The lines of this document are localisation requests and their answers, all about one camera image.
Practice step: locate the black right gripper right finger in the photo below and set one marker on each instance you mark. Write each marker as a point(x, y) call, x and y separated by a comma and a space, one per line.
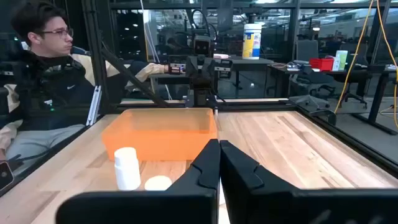
point(248, 199)

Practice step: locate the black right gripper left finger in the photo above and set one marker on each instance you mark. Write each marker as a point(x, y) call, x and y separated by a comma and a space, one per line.
point(199, 199)

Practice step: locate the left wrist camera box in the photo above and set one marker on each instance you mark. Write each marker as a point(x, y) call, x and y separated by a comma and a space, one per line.
point(202, 45)

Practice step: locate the black frame post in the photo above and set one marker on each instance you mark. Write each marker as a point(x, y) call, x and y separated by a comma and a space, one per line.
point(93, 46)

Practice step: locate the red plastic bin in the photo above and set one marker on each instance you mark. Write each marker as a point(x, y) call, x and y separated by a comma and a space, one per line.
point(321, 64)

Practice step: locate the orange plastic basket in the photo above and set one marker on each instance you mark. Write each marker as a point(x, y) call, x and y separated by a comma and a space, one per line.
point(155, 140)

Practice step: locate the white wipes canister yellow label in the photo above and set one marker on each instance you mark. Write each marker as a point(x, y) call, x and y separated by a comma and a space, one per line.
point(252, 43)

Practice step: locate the person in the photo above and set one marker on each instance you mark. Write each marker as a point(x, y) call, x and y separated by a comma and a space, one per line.
point(53, 87)

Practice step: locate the black office desk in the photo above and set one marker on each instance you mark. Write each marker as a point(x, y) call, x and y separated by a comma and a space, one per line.
point(377, 102)

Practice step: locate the green and white box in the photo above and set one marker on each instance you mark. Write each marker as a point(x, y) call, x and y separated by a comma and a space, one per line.
point(342, 59)

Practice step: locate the grey office chair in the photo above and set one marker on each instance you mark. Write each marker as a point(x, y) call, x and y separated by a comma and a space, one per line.
point(307, 51)

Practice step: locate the black side table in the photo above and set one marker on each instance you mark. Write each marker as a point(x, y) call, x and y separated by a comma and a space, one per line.
point(245, 61)

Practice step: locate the small white box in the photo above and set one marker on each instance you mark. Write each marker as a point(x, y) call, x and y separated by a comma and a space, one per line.
point(335, 64)

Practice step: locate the translucent white pill bottle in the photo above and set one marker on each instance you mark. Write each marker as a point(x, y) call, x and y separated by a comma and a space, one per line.
point(157, 183)

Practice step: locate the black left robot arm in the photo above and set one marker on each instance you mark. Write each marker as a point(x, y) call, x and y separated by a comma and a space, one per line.
point(200, 90)

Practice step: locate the black diagonal frame brace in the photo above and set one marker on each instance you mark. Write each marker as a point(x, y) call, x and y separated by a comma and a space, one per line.
point(133, 77)

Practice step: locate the black smartphone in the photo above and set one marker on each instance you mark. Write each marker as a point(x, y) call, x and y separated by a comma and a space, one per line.
point(4, 175)

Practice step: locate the silver aluminium bar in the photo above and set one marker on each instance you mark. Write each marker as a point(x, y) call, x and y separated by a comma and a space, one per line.
point(94, 105)

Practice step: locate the pink flat item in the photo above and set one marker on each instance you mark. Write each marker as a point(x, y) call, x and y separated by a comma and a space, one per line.
point(221, 56)

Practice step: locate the black table frame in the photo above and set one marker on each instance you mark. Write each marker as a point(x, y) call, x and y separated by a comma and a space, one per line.
point(258, 107)

